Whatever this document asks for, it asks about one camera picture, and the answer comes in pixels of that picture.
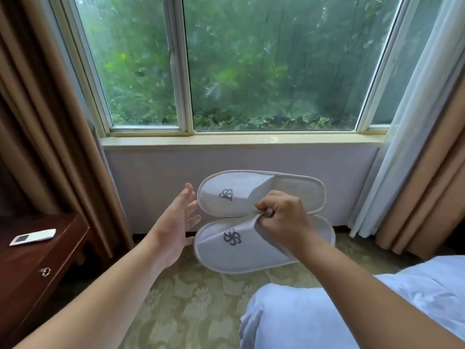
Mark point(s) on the white slipper with grey emblem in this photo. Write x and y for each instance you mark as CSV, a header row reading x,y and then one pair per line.
x,y
225,256
294,192

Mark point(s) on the green foliage outside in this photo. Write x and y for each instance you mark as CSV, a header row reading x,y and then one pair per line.
x,y
272,69

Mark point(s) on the person's left hand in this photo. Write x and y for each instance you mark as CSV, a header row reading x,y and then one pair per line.
x,y
170,239

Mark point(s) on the sheer white curtain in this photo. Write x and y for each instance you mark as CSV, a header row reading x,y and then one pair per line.
x,y
410,123

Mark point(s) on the dark wooden nightstand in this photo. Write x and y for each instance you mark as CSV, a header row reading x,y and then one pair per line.
x,y
32,287

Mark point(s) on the person's right forearm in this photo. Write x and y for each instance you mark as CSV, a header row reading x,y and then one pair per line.
x,y
363,298

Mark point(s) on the person's left forearm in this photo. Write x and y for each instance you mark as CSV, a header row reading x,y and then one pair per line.
x,y
101,298

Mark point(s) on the white bed sheet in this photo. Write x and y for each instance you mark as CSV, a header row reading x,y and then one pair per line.
x,y
290,319

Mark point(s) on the person's right hand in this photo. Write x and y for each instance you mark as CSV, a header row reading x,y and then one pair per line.
x,y
289,225

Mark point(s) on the person's right fingers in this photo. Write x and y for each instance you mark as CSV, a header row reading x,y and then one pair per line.
x,y
268,203

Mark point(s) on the cream window sill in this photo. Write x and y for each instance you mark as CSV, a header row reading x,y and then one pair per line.
x,y
236,139

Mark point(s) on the white framed window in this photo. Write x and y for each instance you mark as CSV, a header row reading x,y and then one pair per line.
x,y
183,69

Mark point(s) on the white remote control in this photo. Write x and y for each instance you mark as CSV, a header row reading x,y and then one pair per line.
x,y
32,237

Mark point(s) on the brown curtain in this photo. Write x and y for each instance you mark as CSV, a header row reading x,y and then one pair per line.
x,y
47,141
428,185

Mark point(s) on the person's left fingers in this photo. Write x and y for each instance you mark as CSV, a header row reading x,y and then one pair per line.
x,y
186,199

